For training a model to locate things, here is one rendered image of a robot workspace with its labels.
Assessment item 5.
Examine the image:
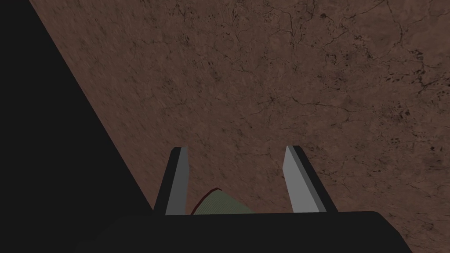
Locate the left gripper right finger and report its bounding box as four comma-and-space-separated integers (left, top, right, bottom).
282, 145, 338, 213

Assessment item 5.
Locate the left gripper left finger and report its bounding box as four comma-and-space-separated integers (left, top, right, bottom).
153, 147, 190, 216

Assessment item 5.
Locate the green book with red cover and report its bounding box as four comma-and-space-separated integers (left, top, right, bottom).
190, 188, 254, 216

